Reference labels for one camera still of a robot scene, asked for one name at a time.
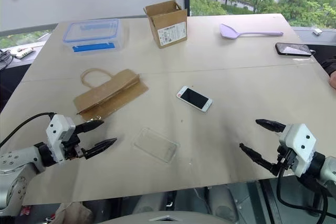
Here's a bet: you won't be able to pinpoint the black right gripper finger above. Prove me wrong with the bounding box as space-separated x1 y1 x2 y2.
239 143 279 177
255 119 287 134

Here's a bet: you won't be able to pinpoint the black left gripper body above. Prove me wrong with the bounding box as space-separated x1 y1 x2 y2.
62 132 86 161

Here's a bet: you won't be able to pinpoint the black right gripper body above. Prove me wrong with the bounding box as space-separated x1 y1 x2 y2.
274 146 297 176

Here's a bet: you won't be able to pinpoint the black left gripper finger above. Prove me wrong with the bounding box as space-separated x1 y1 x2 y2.
76 119 105 134
84 137 118 160

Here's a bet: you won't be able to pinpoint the clear plastic phone case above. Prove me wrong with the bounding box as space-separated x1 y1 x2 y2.
133 127 181 164

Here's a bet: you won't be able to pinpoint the white smartphone with black screen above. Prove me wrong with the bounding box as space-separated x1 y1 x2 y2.
176 85 214 114

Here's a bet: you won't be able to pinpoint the grey rounded shape under table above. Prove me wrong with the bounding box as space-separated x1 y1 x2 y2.
207 184 240 222
131 191 174 216

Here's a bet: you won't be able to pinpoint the bystander dark sleeve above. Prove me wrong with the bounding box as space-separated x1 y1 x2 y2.
313 50 336 77

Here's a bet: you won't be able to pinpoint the clear container with blue lid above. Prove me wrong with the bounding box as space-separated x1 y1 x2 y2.
62 18 124 56

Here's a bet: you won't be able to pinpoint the white circuit board device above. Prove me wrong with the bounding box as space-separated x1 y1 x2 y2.
12 46 35 59

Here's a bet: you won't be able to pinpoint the pale grey curved robot torso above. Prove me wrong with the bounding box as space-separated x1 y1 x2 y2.
104 209 237 224

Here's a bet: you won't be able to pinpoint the lavender plastic spoon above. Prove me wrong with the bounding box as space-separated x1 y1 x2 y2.
219 23 284 40

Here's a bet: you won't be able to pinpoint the open cardboard box with label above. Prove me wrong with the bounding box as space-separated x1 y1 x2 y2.
143 0 188 49

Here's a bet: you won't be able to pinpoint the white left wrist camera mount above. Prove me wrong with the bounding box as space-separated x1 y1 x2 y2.
46 114 77 162

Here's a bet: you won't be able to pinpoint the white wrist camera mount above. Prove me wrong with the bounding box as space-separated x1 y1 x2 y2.
278 123 317 177
46 114 77 162

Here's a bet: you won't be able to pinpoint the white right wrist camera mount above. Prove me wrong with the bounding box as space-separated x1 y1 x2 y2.
278 123 317 177

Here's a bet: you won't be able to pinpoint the brown paper bag with handles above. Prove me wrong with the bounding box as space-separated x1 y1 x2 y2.
72 68 150 122

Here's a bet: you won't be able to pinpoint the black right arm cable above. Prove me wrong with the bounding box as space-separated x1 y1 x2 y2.
277 150 329 224

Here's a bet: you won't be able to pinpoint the tangled dark cables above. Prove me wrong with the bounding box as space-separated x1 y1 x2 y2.
0 49 14 71

